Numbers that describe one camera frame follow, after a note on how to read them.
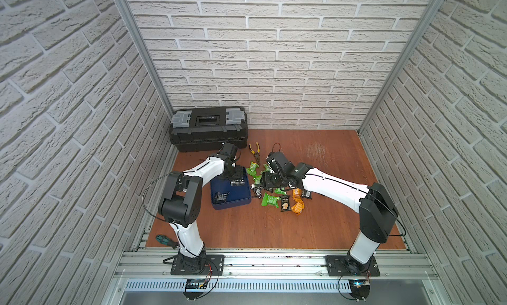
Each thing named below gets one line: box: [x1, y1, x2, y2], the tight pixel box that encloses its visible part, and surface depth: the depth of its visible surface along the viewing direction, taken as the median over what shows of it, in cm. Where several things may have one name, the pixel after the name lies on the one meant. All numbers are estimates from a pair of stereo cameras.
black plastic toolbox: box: [169, 106, 249, 153], surface depth 102 cm
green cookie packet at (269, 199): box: [261, 192, 282, 209], surface depth 91 cm
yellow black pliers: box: [248, 141, 261, 166], surface depth 109 cm
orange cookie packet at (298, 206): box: [290, 196, 305, 216], surface depth 89 cm
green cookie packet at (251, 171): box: [246, 161, 263, 182], surface depth 102 cm
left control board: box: [182, 278, 208, 300], surface depth 72 cm
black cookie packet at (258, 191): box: [252, 186, 264, 199], surface depth 93 cm
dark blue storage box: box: [210, 167, 252, 211], surface depth 92 cm
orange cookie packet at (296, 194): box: [292, 187, 302, 201], surface depth 94 cm
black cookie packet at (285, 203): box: [279, 195, 292, 212], surface depth 91 cm
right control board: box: [348, 279, 371, 301], surface depth 71 cm
